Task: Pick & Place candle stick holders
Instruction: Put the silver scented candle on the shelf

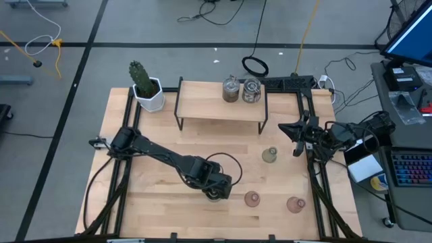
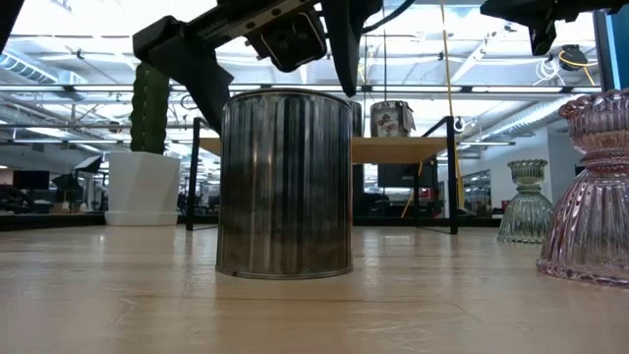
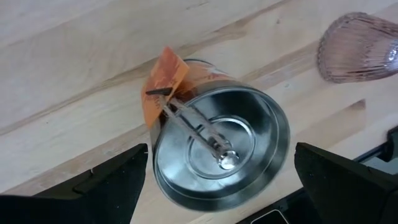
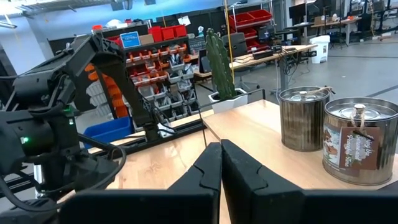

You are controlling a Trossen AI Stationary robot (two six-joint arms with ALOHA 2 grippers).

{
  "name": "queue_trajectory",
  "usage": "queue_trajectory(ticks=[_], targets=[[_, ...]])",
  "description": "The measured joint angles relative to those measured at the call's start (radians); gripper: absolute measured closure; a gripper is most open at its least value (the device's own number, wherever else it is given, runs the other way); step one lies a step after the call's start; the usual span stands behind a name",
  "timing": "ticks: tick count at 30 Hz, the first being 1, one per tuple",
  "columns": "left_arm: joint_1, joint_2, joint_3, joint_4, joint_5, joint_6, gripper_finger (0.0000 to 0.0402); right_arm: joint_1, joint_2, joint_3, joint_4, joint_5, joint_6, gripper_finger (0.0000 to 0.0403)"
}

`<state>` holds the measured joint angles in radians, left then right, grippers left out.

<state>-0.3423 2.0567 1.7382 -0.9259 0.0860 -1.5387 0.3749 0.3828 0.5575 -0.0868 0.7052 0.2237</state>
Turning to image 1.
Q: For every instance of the clear plastic bag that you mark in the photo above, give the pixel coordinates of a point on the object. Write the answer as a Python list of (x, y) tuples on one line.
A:
[(406, 108)]

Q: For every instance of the small black computer box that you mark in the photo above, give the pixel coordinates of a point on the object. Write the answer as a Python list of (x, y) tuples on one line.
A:
[(401, 79)]

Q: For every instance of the grey floor bar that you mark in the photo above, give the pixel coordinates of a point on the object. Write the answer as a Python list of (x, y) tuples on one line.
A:
[(17, 80)]

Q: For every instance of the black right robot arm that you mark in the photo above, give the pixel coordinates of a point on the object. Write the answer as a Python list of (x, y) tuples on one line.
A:
[(351, 135)]

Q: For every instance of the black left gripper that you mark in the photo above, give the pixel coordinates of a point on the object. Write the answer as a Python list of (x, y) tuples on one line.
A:
[(216, 179)]

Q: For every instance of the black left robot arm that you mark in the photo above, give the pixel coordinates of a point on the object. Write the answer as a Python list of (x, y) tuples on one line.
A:
[(162, 155)]

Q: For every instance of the computer monitor blue screen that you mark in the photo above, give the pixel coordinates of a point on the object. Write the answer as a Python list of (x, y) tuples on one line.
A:
[(415, 40)]

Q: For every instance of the wooden shelf riser black legs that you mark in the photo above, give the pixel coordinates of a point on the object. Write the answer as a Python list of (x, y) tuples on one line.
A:
[(202, 101)]

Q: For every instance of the backlit rainbow keyboard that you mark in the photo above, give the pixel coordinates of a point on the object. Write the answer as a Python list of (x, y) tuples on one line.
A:
[(411, 168)]

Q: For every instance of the silver left base bracket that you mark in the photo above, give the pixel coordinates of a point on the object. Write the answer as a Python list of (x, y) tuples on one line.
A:
[(101, 146)]

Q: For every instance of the black metal table frame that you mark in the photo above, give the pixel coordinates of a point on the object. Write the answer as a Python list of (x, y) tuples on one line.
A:
[(319, 206)]

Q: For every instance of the white hexagonal plant pot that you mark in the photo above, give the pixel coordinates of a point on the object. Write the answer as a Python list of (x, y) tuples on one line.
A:
[(152, 104)]

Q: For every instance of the grey cart base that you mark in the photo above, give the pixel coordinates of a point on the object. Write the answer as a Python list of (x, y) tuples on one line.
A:
[(33, 3)]

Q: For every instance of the grey wheeled cart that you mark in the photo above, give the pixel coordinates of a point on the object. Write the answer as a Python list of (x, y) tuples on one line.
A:
[(415, 209)]

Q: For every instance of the green cactus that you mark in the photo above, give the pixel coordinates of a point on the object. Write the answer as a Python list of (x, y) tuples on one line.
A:
[(141, 79)]

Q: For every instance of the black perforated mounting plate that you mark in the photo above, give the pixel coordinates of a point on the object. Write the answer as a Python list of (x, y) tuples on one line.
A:
[(290, 82)]

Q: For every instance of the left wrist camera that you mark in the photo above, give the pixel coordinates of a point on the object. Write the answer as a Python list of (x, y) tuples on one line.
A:
[(224, 191)]

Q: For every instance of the grey desk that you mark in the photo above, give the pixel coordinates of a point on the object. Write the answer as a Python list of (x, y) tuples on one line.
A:
[(411, 135)]

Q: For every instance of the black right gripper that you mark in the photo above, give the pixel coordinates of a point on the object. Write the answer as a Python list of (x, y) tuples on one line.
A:
[(320, 138)]

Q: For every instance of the red tool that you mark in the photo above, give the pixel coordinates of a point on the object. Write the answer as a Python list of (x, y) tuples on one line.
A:
[(427, 108)]

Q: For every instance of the small black floor object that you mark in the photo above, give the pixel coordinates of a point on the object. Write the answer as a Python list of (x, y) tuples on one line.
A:
[(37, 63)]

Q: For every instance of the white box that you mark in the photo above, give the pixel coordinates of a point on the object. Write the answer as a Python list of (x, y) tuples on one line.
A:
[(364, 170)]

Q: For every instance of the ribbed metal candle tin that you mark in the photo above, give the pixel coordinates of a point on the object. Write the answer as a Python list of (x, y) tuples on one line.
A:
[(231, 92)]

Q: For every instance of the glass jar with silver lid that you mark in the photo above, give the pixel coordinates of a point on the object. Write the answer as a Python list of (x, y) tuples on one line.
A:
[(251, 91)]

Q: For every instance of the metal candle tin orange label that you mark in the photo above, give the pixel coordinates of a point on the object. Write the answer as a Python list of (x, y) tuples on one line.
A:
[(211, 199)]

